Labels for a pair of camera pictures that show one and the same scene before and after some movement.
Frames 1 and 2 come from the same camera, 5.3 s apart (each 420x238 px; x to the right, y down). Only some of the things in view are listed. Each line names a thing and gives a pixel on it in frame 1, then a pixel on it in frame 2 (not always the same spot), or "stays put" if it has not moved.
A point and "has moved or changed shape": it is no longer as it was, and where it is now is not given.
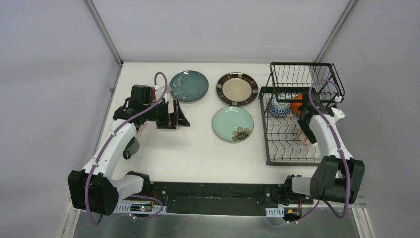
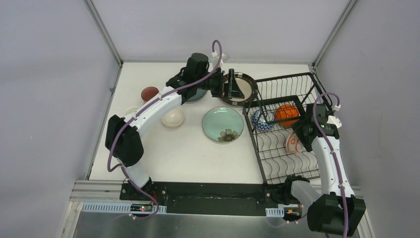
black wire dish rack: x=286 y=143 has moved or changed shape
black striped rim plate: x=237 y=89 stays put
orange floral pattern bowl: x=302 y=137 has moved or changed shape
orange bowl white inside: x=294 y=105 to x=287 y=115
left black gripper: x=168 y=114 to x=224 y=84
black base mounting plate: x=215 y=199 stays put
